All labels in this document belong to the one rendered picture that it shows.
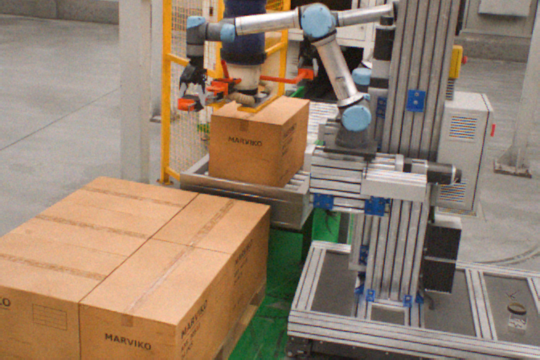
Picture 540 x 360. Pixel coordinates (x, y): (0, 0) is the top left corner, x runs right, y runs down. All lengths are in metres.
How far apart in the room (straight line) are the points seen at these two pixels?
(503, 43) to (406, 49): 9.28
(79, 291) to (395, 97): 1.56
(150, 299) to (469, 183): 1.47
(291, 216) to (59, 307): 1.39
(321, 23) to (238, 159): 1.21
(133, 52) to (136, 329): 2.31
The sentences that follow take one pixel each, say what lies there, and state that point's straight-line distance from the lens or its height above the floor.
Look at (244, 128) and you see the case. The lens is 3.56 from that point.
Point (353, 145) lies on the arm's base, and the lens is 2.89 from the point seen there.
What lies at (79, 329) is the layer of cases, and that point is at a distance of 2.74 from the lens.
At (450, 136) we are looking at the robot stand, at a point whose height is 1.10.
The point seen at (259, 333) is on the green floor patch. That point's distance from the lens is 3.45.
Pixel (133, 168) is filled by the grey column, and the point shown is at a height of 0.30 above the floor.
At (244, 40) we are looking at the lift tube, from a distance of 3.23.
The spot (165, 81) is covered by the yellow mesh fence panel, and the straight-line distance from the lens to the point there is 4.99.
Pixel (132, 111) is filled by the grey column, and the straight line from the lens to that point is 4.57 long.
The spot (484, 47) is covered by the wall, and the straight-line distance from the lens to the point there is 12.22.
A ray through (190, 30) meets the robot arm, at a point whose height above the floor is 1.50.
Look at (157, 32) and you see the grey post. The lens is 6.74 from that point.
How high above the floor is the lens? 1.91
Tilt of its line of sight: 19 degrees down
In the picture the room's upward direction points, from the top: 4 degrees clockwise
